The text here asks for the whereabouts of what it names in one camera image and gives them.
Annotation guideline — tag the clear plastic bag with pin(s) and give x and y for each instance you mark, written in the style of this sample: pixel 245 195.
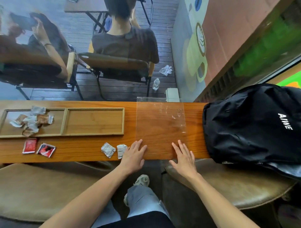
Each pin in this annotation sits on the clear plastic bag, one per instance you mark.
pixel 160 119

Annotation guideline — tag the white box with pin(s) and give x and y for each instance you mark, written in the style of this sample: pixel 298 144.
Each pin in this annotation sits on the white box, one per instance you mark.
pixel 172 95

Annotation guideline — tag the person's right thumb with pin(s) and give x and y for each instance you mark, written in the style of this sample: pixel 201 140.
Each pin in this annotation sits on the person's right thumb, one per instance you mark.
pixel 172 162

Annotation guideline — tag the plain red sachet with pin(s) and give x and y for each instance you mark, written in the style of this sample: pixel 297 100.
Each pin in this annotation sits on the plain red sachet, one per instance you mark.
pixel 29 145

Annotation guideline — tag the dark smartphone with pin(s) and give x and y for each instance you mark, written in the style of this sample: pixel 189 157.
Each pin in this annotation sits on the dark smartphone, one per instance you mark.
pixel 22 21

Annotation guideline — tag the person's right middle finger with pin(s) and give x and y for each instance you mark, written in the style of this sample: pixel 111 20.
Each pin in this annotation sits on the person's right middle finger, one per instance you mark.
pixel 181 146

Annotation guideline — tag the red and black sachet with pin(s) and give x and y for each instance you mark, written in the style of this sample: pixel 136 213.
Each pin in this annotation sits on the red and black sachet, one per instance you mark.
pixel 46 150

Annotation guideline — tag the clear water bottle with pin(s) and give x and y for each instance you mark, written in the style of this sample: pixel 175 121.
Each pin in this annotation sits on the clear water bottle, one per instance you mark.
pixel 156 84

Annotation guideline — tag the crumpled clear plastic wrapper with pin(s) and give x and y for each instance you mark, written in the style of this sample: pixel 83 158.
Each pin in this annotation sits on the crumpled clear plastic wrapper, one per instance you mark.
pixel 166 70

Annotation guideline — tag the person's left middle finger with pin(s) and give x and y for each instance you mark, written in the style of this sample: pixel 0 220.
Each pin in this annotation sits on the person's left middle finger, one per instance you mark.
pixel 139 145

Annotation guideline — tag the person's left hand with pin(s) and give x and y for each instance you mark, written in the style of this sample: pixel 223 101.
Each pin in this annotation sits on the person's left hand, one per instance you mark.
pixel 131 158

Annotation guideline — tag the black backpack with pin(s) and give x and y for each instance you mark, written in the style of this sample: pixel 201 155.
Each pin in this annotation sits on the black backpack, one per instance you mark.
pixel 249 124

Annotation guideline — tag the person's right little finger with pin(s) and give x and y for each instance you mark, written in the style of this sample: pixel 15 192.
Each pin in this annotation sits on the person's right little finger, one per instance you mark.
pixel 193 157

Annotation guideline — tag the person's left forearm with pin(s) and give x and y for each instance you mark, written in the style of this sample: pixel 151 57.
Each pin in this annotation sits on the person's left forearm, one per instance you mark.
pixel 91 202

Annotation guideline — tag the grey sneaker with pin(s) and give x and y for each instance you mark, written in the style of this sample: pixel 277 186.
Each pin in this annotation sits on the grey sneaker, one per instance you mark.
pixel 142 181

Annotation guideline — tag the person's left thumb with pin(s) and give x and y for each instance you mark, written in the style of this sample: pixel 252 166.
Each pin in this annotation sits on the person's left thumb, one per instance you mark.
pixel 142 162

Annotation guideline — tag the person's left little finger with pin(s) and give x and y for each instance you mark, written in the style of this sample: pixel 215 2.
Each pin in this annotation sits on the person's left little finger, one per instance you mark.
pixel 126 151

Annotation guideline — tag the light grey jeans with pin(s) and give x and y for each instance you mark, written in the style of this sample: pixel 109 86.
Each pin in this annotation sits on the light grey jeans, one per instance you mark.
pixel 143 199

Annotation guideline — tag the pile of crumpled sachets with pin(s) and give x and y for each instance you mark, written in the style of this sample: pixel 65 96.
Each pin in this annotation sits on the pile of crumpled sachets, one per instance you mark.
pixel 30 122

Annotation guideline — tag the two-compartment wooden tray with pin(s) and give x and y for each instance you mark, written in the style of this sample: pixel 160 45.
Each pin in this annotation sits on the two-compartment wooden tray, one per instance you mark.
pixel 94 121

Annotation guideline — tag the person's right hand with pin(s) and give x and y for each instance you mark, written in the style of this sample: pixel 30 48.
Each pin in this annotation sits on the person's right hand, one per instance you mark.
pixel 185 164

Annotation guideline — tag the black shirt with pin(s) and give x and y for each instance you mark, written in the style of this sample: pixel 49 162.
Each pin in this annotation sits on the black shirt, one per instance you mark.
pixel 141 220

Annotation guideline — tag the wooden chair with black frame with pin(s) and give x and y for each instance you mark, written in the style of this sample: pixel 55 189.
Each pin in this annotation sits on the wooden chair with black frame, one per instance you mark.
pixel 70 68
pixel 112 63

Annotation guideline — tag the brown cushioned stool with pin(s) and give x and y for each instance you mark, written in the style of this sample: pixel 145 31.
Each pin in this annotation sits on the brown cushioned stool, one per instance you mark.
pixel 35 190
pixel 235 185

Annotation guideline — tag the person's right forearm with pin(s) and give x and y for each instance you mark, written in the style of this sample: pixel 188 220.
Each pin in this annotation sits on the person's right forearm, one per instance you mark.
pixel 218 206

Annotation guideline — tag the wooden table with black legs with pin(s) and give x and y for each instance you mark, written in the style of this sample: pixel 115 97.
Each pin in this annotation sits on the wooden table with black legs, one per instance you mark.
pixel 84 5

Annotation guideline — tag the crumpled silver sachet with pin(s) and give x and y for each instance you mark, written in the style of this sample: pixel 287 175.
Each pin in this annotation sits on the crumpled silver sachet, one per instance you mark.
pixel 121 150
pixel 108 149

